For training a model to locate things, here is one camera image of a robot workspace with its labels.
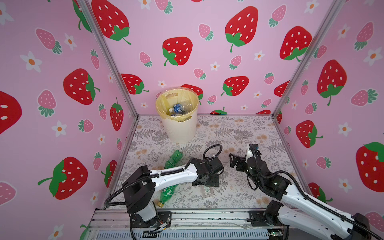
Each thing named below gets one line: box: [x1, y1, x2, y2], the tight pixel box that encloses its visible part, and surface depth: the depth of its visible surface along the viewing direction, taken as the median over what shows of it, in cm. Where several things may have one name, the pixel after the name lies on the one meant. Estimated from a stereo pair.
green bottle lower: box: [157, 184, 179, 208], surface depth 80 cm
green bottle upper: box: [164, 150, 184, 169], surface depth 94 cm
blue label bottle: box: [168, 101, 193, 114], surface depth 101 cm
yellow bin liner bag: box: [155, 87, 199, 122], surface depth 98 cm
